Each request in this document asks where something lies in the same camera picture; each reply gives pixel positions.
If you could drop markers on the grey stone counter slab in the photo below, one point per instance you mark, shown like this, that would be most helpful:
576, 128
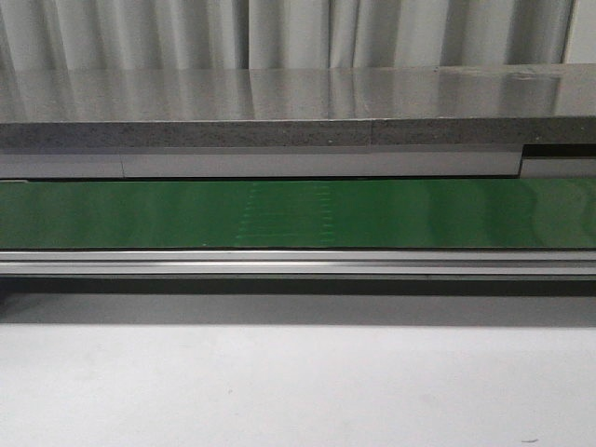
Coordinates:
529, 121

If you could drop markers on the green conveyor belt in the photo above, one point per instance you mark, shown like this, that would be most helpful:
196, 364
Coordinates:
339, 214

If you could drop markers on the white pleated curtain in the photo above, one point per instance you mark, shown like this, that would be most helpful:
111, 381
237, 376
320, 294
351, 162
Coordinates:
72, 35

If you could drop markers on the aluminium conveyor frame rail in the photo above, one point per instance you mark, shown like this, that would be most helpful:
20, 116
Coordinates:
364, 263

